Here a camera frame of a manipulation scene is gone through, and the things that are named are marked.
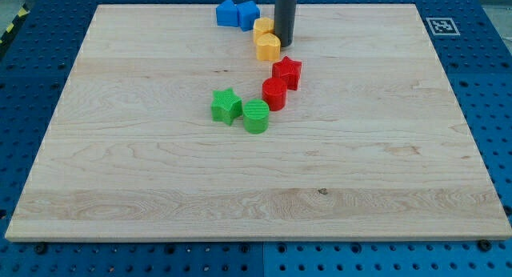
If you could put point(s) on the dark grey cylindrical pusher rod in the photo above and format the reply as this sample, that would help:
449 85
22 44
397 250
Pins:
284 16

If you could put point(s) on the yellow hexagon block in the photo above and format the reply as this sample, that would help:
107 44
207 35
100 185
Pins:
262 26

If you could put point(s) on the blue cube block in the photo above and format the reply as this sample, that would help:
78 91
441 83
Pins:
248 12

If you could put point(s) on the yellow heart block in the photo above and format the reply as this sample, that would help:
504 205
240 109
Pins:
268 47

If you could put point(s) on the blue pentagon block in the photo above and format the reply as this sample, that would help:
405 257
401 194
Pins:
227 14

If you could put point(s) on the red star block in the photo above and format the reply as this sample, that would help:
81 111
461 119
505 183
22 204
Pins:
288 70

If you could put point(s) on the red cylinder block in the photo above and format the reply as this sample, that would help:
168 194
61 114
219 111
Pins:
274 92

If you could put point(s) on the green cylinder block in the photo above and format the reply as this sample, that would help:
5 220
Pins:
256 116

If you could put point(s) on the green star block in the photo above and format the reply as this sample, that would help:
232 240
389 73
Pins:
226 106

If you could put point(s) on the white fiducial marker tag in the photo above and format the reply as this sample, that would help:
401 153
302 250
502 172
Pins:
441 26

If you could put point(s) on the light wooden board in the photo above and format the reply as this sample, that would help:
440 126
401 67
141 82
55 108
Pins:
371 146

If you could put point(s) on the black bolt front right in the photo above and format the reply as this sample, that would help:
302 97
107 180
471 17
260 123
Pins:
484 245

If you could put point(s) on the black bolt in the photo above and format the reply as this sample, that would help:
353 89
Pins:
484 245
40 248

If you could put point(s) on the black bolt front left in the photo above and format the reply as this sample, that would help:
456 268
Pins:
40 248

